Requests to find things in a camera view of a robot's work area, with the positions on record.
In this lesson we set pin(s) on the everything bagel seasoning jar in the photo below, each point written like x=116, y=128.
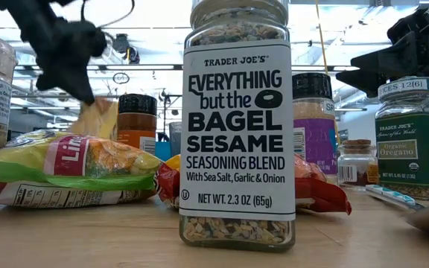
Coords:
x=237, y=149

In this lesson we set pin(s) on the purple label spice bottle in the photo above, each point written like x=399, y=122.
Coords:
x=315, y=141

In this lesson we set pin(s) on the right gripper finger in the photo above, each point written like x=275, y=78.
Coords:
x=367, y=82
x=393, y=52

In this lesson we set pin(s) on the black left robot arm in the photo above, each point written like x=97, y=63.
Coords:
x=13, y=9

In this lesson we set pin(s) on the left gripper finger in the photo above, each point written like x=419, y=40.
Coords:
x=76, y=87

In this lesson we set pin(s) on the green oregano spice jar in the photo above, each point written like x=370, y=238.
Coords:
x=412, y=149

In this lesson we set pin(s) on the orange label spice bottle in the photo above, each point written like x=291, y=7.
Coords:
x=136, y=126

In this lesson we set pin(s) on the tan yellow snack package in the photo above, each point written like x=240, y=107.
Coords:
x=95, y=121

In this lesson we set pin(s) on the grey translucent plastic bin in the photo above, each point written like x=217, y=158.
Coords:
x=175, y=139

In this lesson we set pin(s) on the yellow green lime chips bag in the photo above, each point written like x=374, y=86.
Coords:
x=69, y=156

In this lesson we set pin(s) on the small cork-lidded glass jar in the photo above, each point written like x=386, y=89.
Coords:
x=356, y=167

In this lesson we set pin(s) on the red chips bag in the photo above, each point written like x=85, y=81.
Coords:
x=322, y=193

